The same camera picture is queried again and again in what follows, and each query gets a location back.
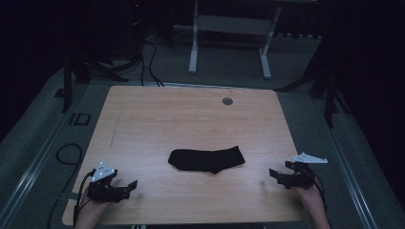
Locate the black metal stand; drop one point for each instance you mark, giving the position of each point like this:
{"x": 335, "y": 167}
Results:
{"x": 67, "y": 86}
{"x": 329, "y": 95}

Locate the black sock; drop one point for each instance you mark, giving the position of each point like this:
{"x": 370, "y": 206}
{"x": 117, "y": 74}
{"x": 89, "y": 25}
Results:
{"x": 203, "y": 160}

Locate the grey round table grommet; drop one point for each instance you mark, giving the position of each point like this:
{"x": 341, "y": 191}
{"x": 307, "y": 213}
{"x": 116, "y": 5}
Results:
{"x": 227, "y": 101}

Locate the white desk frame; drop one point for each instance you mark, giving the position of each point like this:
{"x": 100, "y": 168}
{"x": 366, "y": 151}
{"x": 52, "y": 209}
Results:
{"x": 229, "y": 24}

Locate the person's left hand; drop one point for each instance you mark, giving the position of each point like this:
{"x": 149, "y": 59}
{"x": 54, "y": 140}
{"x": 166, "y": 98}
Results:
{"x": 94, "y": 208}

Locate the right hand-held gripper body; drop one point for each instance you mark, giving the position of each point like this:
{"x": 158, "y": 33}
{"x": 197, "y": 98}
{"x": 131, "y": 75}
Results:
{"x": 304, "y": 175}

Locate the person's right hand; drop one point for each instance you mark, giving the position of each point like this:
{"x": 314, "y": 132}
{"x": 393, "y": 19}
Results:
{"x": 309, "y": 198}

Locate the dark equipment tower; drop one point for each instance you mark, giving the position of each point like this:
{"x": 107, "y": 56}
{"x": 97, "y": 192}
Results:
{"x": 135, "y": 25}

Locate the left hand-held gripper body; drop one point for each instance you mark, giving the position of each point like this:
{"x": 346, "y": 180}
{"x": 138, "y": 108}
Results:
{"x": 103, "y": 189}

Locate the metal floor rail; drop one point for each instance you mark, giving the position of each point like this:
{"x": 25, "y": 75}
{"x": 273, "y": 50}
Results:
{"x": 35, "y": 165}
{"x": 348, "y": 178}

